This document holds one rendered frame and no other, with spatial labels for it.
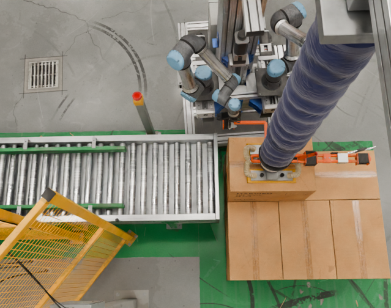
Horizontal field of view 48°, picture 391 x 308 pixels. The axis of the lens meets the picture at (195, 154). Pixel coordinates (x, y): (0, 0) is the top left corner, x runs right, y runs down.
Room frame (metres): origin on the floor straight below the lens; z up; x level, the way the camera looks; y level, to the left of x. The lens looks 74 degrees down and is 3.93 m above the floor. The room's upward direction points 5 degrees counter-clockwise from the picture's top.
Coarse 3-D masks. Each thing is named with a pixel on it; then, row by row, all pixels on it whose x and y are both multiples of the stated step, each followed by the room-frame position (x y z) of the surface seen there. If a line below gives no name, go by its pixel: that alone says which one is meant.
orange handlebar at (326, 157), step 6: (264, 126) 0.98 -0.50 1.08; (264, 132) 0.94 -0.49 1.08; (264, 138) 0.89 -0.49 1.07; (252, 156) 0.77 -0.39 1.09; (258, 156) 0.77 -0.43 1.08; (294, 156) 0.74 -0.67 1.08; (318, 156) 0.73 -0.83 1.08; (324, 156) 0.72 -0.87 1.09; (330, 156) 0.72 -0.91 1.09; (336, 156) 0.72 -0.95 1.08; (348, 156) 0.71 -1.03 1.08; (354, 156) 0.71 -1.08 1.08; (252, 162) 0.73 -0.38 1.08; (258, 162) 0.73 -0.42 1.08; (294, 162) 0.71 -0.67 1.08; (300, 162) 0.70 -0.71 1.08; (318, 162) 0.69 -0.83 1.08; (324, 162) 0.69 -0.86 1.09; (330, 162) 0.68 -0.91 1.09; (336, 162) 0.68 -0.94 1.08; (348, 162) 0.68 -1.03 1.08; (354, 162) 0.67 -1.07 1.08
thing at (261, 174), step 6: (258, 174) 0.67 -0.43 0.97; (264, 174) 0.66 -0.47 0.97; (282, 174) 0.65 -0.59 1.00; (252, 180) 0.63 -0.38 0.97; (258, 180) 0.62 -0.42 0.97; (264, 180) 0.62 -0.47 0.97; (270, 180) 0.62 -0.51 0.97; (276, 180) 0.61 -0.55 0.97; (282, 180) 0.61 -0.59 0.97; (288, 180) 0.61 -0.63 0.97; (294, 180) 0.60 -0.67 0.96
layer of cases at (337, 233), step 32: (320, 192) 0.57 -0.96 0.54; (352, 192) 0.55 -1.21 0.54; (256, 224) 0.37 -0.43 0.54; (288, 224) 0.35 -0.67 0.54; (320, 224) 0.33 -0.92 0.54; (352, 224) 0.31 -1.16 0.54; (256, 256) 0.13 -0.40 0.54; (288, 256) 0.11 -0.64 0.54; (320, 256) 0.09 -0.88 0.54; (352, 256) 0.07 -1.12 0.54; (384, 256) 0.05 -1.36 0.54
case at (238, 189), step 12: (228, 144) 0.92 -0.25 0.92; (240, 144) 0.90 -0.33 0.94; (228, 156) 0.84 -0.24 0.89; (240, 156) 0.81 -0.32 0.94; (228, 168) 0.76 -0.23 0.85; (240, 168) 0.73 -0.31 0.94; (252, 168) 0.72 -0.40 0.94; (288, 168) 0.70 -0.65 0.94; (312, 168) 0.68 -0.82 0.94; (228, 180) 0.68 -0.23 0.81; (240, 180) 0.64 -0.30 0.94; (300, 180) 0.60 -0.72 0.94; (312, 180) 0.60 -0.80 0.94; (228, 192) 0.59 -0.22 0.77; (240, 192) 0.56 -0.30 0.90; (252, 192) 0.55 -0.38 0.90; (264, 192) 0.55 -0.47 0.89; (276, 192) 0.54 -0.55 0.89; (288, 192) 0.54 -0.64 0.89; (300, 192) 0.53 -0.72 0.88; (312, 192) 0.52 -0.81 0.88
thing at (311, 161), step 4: (304, 152) 0.77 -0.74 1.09; (308, 152) 0.76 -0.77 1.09; (312, 152) 0.76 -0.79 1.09; (312, 156) 0.73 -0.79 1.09; (316, 156) 0.73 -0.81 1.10; (308, 160) 0.71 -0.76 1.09; (312, 160) 0.71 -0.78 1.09; (316, 160) 0.70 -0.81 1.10; (304, 164) 0.69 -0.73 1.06; (308, 164) 0.68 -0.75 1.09; (312, 164) 0.68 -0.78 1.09
